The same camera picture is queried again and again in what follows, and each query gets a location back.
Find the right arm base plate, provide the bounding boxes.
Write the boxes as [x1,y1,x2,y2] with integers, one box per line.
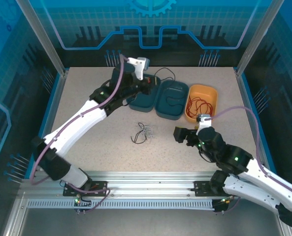
[194,180,239,197]

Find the red cable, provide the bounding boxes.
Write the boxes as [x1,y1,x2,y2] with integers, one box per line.
[186,96,214,118]

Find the white cable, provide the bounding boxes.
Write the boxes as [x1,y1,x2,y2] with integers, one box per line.
[135,124,154,139]

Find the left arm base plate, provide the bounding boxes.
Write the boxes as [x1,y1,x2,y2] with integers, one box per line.
[63,180,109,197]

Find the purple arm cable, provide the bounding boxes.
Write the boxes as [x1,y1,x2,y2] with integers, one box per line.
[208,106,292,213]
[30,54,111,212]

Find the orange plastic bin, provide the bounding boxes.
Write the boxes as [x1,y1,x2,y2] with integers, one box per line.
[184,84,219,123]

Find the grey metal lower panel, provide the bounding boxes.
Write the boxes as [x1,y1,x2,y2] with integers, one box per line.
[20,207,284,236]

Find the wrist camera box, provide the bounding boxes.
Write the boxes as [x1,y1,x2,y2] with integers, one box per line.
[196,114,212,135]
[127,57,150,81]

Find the teal plastic bin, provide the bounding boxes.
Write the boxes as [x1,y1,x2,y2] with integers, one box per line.
[155,79,189,121]
[127,73,161,113]

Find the slotted cable duct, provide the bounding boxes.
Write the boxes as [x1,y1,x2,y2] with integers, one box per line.
[27,198,215,211]

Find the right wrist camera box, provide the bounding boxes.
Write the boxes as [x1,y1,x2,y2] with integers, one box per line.
[196,114,212,135]

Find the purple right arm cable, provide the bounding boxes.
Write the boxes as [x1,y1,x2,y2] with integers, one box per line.
[208,106,292,213]

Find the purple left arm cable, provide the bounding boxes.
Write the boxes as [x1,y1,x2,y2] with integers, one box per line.
[30,54,111,212]

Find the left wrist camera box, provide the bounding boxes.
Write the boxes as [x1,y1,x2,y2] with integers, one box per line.
[127,57,150,81]

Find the aluminium frame post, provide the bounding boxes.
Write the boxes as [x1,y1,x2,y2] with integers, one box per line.
[15,0,69,76]
[235,0,286,76]

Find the aluminium mounting rail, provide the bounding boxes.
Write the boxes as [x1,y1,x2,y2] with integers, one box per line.
[20,171,284,200]

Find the wire pile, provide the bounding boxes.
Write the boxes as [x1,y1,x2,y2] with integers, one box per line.
[153,67,186,109]
[130,122,150,144]

